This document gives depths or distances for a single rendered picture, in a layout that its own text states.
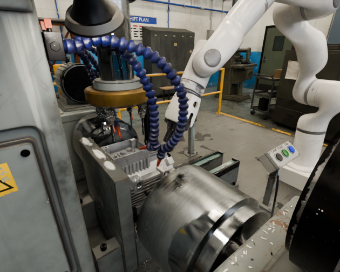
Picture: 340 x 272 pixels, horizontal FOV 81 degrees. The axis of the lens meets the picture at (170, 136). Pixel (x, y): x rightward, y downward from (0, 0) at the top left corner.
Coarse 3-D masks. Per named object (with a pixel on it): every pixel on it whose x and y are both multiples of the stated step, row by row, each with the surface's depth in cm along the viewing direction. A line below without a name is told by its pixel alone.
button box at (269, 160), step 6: (282, 144) 79; (288, 144) 80; (276, 150) 75; (288, 150) 78; (264, 156) 74; (270, 156) 72; (282, 156) 75; (288, 156) 76; (294, 156) 78; (264, 162) 75; (270, 162) 73; (276, 162) 72; (282, 162) 73; (288, 162) 74; (270, 168) 73; (276, 168) 72
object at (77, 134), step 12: (84, 120) 86; (96, 120) 82; (120, 120) 84; (72, 132) 88; (84, 132) 80; (96, 132) 78; (108, 132) 81; (120, 132) 84; (132, 132) 88; (72, 144) 89; (108, 144) 82
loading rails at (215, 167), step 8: (216, 152) 107; (200, 160) 100; (208, 160) 100; (216, 160) 104; (232, 160) 100; (176, 168) 92; (208, 168) 102; (216, 168) 93; (224, 168) 92; (232, 168) 96; (224, 176) 93; (232, 176) 98; (232, 184) 98; (136, 216) 66
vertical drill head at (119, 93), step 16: (112, 0) 44; (128, 0) 47; (128, 16) 48; (128, 32) 49; (96, 48) 50; (112, 64) 49; (96, 80) 51; (112, 80) 51; (128, 80) 51; (96, 96) 48; (112, 96) 48; (128, 96) 49; (144, 96) 52; (96, 112) 58; (112, 112) 51; (144, 112) 58; (112, 128) 54
